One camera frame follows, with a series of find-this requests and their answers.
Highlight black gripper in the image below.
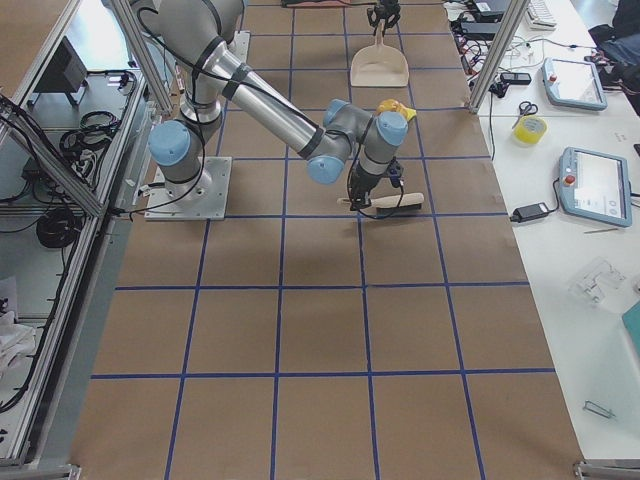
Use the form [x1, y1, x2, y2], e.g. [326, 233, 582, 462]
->
[348, 158, 404, 210]
[366, 0, 400, 25]

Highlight beige hand brush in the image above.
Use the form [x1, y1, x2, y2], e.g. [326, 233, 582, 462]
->
[353, 193, 424, 220]

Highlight beige plastic dustpan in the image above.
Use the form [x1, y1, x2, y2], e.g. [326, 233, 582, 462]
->
[350, 26, 409, 88]

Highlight yellow toy cheese wedge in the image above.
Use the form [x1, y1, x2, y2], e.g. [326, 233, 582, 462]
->
[400, 107, 416, 122]

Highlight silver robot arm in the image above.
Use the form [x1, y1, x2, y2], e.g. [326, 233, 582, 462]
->
[131, 1, 408, 211]

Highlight black power adapter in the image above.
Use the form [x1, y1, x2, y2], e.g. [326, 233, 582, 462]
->
[510, 202, 550, 223]

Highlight yellow tape roll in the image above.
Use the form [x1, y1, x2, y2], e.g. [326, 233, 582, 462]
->
[512, 115, 548, 146]

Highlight far teach pendant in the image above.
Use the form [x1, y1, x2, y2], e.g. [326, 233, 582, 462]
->
[541, 58, 608, 111]

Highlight teach pendant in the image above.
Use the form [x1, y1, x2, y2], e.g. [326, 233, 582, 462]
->
[558, 147, 633, 228]
[541, 58, 608, 111]

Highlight near teach pendant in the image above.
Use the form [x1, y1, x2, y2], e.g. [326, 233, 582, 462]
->
[558, 147, 633, 228]

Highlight clear plastic package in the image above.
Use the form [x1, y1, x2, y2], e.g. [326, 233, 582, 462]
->
[568, 257, 629, 314]

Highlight aluminium frame post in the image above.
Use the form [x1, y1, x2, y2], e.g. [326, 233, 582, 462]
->
[467, 0, 528, 114]

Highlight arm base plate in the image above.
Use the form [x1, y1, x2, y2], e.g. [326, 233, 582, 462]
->
[227, 30, 251, 66]
[144, 156, 232, 221]

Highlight black handled scissors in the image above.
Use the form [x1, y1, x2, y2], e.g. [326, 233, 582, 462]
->
[512, 101, 538, 129]

